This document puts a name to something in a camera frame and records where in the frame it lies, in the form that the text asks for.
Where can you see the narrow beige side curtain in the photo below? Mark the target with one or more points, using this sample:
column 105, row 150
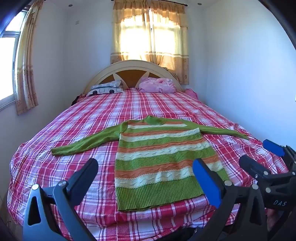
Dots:
column 26, row 64

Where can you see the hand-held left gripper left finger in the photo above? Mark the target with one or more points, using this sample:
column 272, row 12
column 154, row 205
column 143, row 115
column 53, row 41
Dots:
column 86, row 172

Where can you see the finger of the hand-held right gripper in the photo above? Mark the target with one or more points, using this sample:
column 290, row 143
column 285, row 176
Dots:
column 274, row 147
column 253, row 167

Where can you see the white patterned pillow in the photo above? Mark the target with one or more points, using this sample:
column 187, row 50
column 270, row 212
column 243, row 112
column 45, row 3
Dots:
column 106, row 88

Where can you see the dark curtain rod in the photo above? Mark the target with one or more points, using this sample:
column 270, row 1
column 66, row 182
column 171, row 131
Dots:
column 182, row 4

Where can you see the green orange striped knit sweater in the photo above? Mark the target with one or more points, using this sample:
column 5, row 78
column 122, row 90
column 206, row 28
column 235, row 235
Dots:
column 159, row 160

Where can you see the wide beige window curtain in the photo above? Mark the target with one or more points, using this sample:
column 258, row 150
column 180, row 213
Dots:
column 150, row 34

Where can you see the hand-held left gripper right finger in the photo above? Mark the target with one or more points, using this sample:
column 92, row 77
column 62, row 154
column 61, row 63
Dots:
column 205, row 180

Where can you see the bed with red plaid sheet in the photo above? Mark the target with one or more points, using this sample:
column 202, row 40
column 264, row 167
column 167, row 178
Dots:
column 76, row 129

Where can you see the cream arched wooden headboard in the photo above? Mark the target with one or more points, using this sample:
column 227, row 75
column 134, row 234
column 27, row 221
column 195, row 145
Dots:
column 129, row 76

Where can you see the dark clothes heap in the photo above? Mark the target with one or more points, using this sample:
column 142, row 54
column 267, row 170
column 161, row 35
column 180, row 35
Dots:
column 76, row 100

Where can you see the pink blanket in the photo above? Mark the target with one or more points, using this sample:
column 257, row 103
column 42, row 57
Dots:
column 192, row 93

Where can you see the white framed window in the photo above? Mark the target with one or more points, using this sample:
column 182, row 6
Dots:
column 8, row 60

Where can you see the pink floral pillow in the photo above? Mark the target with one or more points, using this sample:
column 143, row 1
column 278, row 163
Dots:
column 158, row 85

